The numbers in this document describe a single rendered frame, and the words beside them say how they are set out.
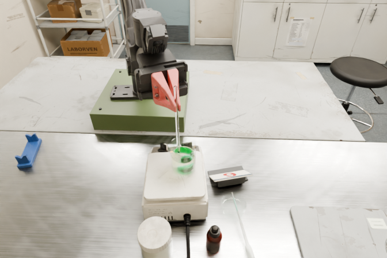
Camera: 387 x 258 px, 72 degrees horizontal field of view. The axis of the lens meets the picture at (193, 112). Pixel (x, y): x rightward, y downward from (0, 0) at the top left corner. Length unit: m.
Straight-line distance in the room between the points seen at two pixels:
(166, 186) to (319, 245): 0.31
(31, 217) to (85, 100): 0.43
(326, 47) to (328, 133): 2.41
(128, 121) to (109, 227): 0.30
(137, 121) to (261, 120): 0.38
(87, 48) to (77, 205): 2.24
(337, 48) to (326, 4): 0.51
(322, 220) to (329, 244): 0.05
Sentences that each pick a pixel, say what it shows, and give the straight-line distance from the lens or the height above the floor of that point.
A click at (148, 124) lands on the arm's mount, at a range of 0.77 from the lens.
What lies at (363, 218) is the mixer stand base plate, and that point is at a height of 0.91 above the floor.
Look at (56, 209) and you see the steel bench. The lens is 0.68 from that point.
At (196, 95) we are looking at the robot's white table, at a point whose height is 0.90.
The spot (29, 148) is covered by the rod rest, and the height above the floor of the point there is 0.91.
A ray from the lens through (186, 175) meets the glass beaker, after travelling 0.54.
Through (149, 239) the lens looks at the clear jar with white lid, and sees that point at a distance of 0.50.
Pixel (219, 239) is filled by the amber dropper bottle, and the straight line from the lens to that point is 0.54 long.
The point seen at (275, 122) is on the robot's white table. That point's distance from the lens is 0.85.
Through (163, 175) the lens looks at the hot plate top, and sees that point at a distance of 0.56.
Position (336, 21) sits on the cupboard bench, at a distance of 3.14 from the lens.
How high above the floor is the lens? 1.42
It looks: 38 degrees down
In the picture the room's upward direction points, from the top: straight up
